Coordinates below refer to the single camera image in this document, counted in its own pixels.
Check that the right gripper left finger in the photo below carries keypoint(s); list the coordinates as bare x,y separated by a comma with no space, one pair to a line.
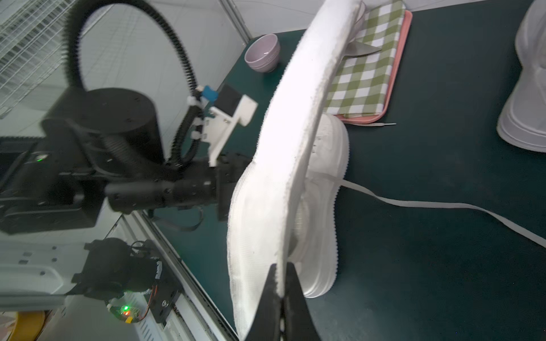
266,323

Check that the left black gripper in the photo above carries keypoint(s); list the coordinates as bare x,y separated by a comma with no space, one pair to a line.
199,185

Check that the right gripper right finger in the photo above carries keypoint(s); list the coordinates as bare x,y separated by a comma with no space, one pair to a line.
298,324

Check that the white insole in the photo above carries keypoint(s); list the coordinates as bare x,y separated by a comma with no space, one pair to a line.
265,201

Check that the white sneaker with laces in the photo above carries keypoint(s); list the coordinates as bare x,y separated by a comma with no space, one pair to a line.
313,247

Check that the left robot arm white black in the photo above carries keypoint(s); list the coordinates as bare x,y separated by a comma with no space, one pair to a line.
103,146

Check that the purple bowl on table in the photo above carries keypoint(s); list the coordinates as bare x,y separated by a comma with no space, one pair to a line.
264,54

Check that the pink tray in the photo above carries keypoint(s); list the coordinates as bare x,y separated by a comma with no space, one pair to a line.
373,120

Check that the green white checkered cloth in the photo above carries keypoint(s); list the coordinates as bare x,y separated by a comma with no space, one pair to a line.
360,87

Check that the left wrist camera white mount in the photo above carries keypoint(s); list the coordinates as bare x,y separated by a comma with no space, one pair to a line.
228,108

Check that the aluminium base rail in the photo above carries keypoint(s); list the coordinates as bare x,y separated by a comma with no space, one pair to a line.
189,313

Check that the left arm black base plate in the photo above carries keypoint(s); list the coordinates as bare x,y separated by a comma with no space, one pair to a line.
133,280

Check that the metal spatula wooden handle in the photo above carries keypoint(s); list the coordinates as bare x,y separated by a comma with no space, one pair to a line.
356,49

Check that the white wire basket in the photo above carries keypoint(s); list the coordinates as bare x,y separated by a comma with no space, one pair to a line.
31,38

